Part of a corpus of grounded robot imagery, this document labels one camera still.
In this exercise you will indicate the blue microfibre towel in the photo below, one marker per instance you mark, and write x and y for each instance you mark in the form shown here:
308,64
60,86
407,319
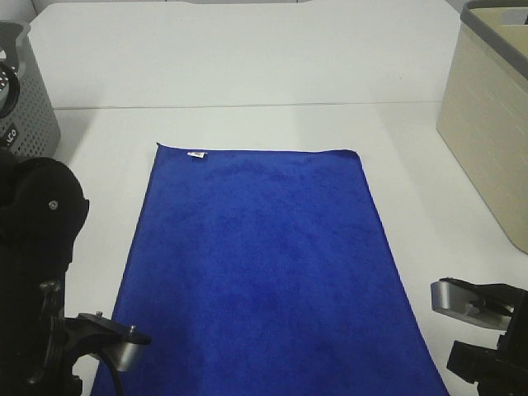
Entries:
268,273

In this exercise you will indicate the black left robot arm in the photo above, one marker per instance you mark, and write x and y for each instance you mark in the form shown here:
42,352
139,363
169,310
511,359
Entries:
43,209

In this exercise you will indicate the beige plastic storage bin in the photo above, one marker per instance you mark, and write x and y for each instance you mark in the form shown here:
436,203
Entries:
483,116

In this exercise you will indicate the grey perforated plastic basket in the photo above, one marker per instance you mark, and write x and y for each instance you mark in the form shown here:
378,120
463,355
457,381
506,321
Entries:
29,127

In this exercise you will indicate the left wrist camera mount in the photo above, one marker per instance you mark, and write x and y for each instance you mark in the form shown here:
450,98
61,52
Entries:
119,347

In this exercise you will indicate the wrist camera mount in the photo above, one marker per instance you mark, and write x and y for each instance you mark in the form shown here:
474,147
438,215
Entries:
119,347
501,307

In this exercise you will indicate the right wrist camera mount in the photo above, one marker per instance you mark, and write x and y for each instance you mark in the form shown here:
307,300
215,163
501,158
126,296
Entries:
501,307

